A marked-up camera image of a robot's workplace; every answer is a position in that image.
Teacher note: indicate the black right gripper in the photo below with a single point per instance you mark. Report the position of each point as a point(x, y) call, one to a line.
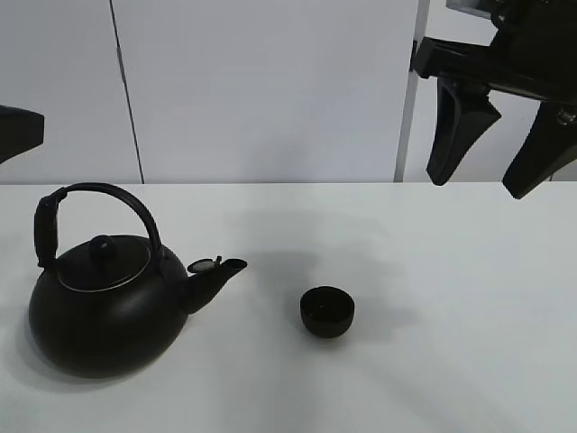
point(533, 55)

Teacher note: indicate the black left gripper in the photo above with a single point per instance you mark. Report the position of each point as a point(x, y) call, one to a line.
point(21, 130)

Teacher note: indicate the black metal teapot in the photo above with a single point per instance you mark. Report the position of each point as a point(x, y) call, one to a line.
point(115, 303)

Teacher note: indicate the small black teacup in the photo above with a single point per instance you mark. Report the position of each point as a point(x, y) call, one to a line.
point(326, 311)

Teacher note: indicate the white vertical frame post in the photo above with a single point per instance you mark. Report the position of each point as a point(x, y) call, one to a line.
point(410, 93)

